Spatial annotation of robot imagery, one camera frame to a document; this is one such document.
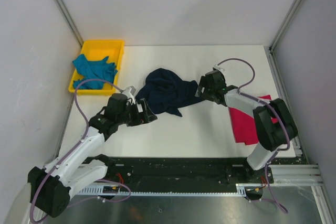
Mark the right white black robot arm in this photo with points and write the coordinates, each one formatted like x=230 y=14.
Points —
x=274 y=124

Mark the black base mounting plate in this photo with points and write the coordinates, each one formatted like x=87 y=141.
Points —
x=231 y=170

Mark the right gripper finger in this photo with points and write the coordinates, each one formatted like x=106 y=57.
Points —
x=199 y=92
x=202 y=82

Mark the left aluminium frame post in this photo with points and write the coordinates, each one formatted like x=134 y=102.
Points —
x=69 y=21

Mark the aluminium frame post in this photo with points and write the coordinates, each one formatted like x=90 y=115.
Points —
x=289 y=17
x=69 y=21

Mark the navy blue t-shirt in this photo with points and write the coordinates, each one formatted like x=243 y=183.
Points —
x=166 y=92

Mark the folded magenta t-shirt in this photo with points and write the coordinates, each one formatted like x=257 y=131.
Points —
x=242 y=117

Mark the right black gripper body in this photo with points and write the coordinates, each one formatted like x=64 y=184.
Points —
x=209 y=91

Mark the right aluminium frame post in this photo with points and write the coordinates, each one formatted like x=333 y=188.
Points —
x=289 y=17

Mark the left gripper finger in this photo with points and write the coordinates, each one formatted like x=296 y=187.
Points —
x=144 y=103
x=150 y=116

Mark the yellow plastic bin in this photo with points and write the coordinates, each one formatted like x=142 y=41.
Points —
x=96 y=50

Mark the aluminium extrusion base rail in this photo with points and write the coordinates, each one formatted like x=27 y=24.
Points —
x=297 y=175

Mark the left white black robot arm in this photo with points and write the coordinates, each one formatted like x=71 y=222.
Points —
x=54 y=185

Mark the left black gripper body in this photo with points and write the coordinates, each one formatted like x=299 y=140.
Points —
x=133 y=117

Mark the teal crumpled t-shirt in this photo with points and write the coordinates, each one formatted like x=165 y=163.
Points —
x=99 y=69

